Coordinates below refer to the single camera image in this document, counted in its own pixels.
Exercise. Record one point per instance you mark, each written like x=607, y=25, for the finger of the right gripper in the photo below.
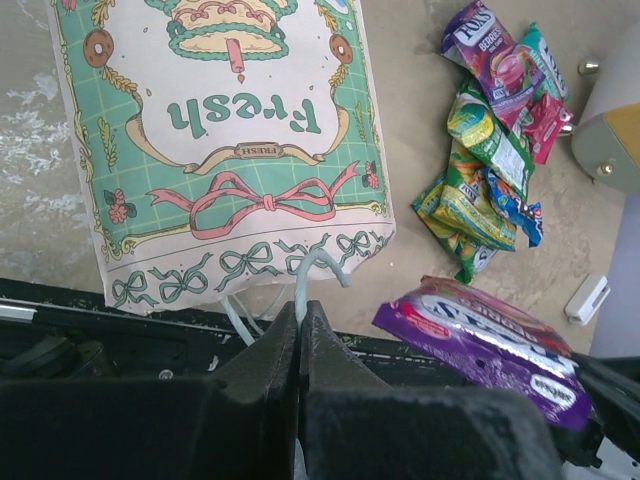
x=613, y=385

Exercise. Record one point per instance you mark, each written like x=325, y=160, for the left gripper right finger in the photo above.
x=336, y=390

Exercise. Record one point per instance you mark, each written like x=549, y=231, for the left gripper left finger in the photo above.
x=251, y=428

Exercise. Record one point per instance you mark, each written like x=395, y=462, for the purple berry candy packet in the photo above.
x=476, y=40
x=492, y=344

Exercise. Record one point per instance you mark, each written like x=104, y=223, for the blue candy packet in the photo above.
x=507, y=203

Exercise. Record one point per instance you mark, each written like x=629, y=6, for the green yellow candy packet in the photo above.
x=457, y=211

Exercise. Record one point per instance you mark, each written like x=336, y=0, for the green paper gift bag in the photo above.
x=222, y=145

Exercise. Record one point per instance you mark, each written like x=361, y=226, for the pink candy packet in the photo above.
x=543, y=124

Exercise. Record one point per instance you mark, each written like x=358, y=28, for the teal mint candy packet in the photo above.
x=535, y=45

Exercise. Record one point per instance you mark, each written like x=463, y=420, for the small white plastic block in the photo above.
x=587, y=299

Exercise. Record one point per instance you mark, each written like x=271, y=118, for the round mini drawer cabinet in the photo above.
x=605, y=141

